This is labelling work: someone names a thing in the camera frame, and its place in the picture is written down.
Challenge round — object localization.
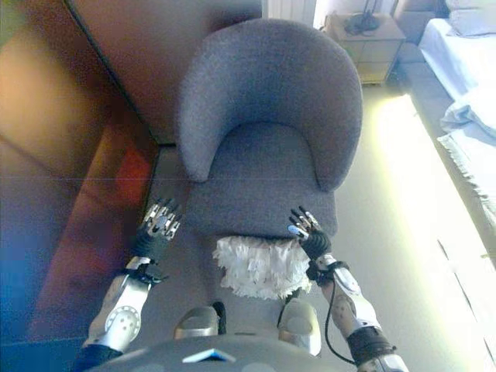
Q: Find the white pillow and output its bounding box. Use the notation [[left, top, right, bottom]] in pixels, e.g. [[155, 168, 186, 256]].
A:
[[443, 5, 496, 38]]

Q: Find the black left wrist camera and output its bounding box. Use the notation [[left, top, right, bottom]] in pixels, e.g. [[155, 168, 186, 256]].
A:
[[133, 261, 170, 284]]

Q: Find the black lamp base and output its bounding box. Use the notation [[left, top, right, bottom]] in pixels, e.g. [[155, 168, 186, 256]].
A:
[[344, 0, 381, 34]]

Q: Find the grey fabric armchair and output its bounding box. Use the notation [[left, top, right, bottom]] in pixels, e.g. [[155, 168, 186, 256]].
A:
[[176, 18, 364, 249]]

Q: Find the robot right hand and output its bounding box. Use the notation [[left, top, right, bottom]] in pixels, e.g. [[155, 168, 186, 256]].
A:
[[286, 206, 332, 259]]

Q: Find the light wooden nightstand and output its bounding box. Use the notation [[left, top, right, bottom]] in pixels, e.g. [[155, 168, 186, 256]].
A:
[[323, 13, 407, 84]]

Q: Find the silver robot torso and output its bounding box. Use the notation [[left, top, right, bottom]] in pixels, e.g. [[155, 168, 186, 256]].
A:
[[87, 336, 365, 372]]

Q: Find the silver robot left leg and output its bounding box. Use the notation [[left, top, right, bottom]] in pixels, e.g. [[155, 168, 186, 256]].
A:
[[173, 301, 226, 341]]

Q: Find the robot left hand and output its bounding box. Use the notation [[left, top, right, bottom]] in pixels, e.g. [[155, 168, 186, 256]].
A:
[[136, 197, 183, 259]]

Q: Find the silver robot right leg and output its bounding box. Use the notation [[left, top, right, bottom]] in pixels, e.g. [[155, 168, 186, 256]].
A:
[[277, 296, 322, 357]]

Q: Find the dark colourful glossy cabinet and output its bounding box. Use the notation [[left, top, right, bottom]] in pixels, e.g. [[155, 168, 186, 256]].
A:
[[0, 0, 162, 350]]

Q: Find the bed with white sheet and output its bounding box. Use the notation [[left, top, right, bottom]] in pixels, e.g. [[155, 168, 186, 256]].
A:
[[398, 0, 496, 272]]

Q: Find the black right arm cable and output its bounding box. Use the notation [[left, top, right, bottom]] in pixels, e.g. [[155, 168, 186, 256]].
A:
[[324, 278, 356, 365]]

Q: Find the white fringed blanket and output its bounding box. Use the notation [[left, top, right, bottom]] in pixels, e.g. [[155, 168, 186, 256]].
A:
[[437, 96, 496, 222]]

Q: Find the silver robot leg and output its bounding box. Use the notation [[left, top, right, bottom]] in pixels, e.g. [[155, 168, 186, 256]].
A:
[[173, 301, 226, 341], [277, 296, 322, 357]]

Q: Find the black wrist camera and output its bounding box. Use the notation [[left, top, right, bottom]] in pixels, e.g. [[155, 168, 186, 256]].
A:
[[305, 261, 330, 287], [133, 261, 170, 284]]

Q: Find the white fringed cushion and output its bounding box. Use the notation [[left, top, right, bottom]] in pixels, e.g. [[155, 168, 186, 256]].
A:
[[212, 234, 313, 301]]

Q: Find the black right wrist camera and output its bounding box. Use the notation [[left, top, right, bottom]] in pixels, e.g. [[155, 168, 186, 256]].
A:
[[305, 261, 330, 287]]

